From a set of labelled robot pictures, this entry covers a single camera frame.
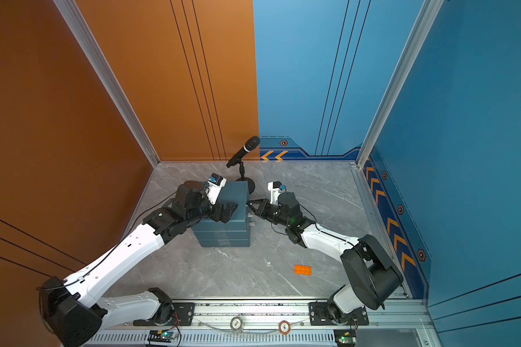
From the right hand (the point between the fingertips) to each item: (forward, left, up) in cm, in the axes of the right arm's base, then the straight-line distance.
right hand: (248, 204), depth 80 cm
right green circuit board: (-38, -33, -22) cm, 55 cm away
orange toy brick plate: (-18, -21, -19) cm, 33 cm away
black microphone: (+20, -1, +13) cm, 24 cm away
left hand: (0, +7, +4) cm, 8 cm away
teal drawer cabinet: (-10, +4, -4) cm, 11 cm away
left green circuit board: (-39, +26, -20) cm, 51 cm away
